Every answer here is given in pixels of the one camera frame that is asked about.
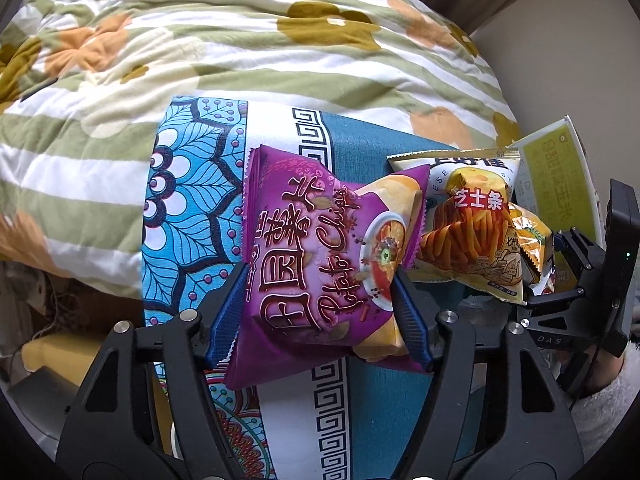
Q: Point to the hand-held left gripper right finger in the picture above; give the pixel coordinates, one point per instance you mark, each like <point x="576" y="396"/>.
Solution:
<point x="412" y="330"/>

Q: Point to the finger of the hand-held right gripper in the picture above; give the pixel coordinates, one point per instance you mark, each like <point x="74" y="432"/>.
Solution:
<point x="550" y="301"/>
<point x="582" y="255"/>

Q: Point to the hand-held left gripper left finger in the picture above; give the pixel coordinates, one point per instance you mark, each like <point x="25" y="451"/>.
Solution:
<point x="227" y="310"/>

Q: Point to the gold and silver snack packet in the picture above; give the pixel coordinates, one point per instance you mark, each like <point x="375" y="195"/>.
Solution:
<point x="532" y="237"/>

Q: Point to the green cardboard box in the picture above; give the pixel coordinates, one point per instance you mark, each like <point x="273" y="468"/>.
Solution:
<point x="550" y="175"/>

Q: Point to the purple potato chips packet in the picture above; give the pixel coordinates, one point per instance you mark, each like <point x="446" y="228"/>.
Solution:
<point x="310" y="260"/>

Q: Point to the yellow cheese sticks packet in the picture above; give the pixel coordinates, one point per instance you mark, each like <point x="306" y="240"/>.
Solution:
<point x="465" y="220"/>

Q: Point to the person's right forearm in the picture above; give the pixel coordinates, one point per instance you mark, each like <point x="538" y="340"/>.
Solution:
<point x="605" y="410"/>

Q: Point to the patterned teal tablecloth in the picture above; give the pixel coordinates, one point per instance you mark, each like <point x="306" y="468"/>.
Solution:
<point x="200" y="170"/>

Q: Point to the floral striped blanket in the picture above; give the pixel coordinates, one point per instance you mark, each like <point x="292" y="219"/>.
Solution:
<point x="200" y="35"/>

